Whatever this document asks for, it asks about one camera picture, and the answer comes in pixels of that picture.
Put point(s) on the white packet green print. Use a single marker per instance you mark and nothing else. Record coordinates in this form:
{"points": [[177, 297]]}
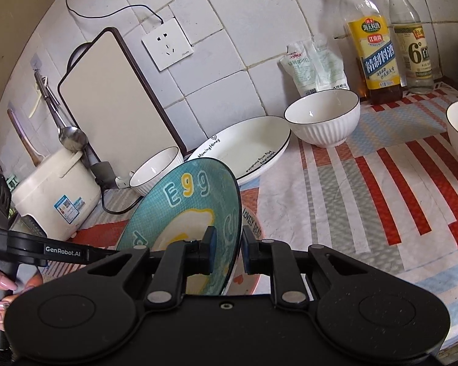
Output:
{"points": [[330, 64]]}

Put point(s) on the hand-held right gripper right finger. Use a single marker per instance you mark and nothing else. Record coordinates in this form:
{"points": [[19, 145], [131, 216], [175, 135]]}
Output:
{"points": [[248, 251]]}

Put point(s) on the metal ladle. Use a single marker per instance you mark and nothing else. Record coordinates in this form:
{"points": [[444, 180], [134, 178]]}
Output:
{"points": [[71, 137]]}

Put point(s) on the white packet red logo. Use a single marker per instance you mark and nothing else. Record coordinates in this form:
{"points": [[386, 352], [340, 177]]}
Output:
{"points": [[297, 68]]}

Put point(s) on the pink rimmed printed plate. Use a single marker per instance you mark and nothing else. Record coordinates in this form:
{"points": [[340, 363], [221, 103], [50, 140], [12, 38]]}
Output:
{"points": [[252, 217]]}

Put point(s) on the white rice cooker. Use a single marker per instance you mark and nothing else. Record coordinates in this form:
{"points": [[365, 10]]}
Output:
{"points": [[49, 194]]}

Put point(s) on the white oval black-rimmed plate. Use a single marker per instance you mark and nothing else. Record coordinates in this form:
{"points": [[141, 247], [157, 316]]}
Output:
{"points": [[244, 148]]}

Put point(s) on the white wall socket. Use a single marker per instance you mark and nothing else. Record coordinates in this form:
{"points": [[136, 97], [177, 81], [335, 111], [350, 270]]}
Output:
{"points": [[168, 44]]}

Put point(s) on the dark round pan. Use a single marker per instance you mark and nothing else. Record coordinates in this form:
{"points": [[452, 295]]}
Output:
{"points": [[76, 55]]}

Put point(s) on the cooking wine bottle yellow label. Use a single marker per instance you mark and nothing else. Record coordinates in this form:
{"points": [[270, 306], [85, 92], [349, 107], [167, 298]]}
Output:
{"points": [[378, 57]]}

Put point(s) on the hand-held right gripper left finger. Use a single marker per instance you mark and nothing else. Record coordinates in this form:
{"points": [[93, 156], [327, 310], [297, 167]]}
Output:
{"points": [[212, 242]]}

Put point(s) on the person's left hand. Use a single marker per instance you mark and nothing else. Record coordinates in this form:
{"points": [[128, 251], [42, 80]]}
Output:
{"points": [[3, 279]]}

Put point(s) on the cream cutting board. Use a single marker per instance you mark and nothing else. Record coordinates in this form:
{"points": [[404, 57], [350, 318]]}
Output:
{"points": [[110, 103]]}

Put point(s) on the striped table mat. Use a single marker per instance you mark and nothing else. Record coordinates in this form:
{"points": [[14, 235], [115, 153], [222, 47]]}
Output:
{"points": [[366, 206]]}

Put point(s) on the clear vinegar bottle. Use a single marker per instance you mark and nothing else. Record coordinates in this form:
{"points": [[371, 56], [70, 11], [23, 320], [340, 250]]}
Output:
{"points": [[416, 57]]}

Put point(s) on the blue egg print plate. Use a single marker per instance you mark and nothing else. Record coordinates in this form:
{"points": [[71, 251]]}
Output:
{"points": [[183, 198]]}

